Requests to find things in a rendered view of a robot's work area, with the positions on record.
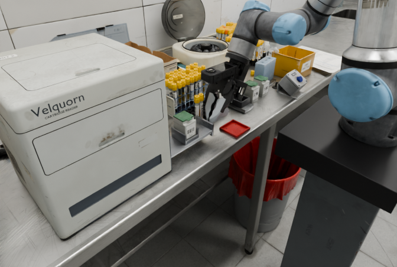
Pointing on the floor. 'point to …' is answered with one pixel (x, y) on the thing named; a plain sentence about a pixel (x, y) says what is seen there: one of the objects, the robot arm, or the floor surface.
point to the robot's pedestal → (327, 226)
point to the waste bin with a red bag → (272, 194)
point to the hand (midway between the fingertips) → (208, 120)
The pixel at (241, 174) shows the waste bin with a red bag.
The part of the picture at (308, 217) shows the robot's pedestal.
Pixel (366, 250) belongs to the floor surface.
